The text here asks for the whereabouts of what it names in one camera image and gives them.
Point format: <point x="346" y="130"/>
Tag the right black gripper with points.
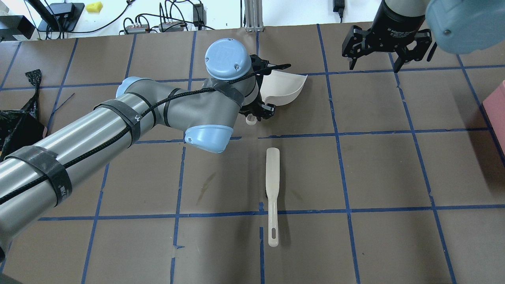
<point x="395" y="24"/>

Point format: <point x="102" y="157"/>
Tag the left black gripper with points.
<point x="263" y="111"/>

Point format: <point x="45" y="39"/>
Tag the black monitor stand base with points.
<point x="62" y="16"/>

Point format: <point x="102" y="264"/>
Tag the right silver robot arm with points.
<point x="464" y="26"/>

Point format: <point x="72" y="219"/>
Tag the black power adapter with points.
<point x="199" y="16"/>

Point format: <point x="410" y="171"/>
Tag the yellow paper cup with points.
<point x="94" y="7"/>

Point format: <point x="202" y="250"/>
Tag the near usb hub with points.
<point x="137" y="28"/>

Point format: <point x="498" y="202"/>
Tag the black box device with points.
<point x="15" y="28"/>

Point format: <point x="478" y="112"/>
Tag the beige plastic dustpan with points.
<point x="280" y="89"/>

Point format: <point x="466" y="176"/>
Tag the aluminium frame post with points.
<point x="254" y="15"/>

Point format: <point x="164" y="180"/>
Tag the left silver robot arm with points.
<point x="41" y="176"/>

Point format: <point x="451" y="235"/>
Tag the far usb hub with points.
<point x="172" y="26"/>

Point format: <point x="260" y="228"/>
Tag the pink box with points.
<point x="494" y="106"/>

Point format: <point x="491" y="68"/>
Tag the usb hub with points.
<point x="137" y="28"/>
<point x="172" y="26"/>

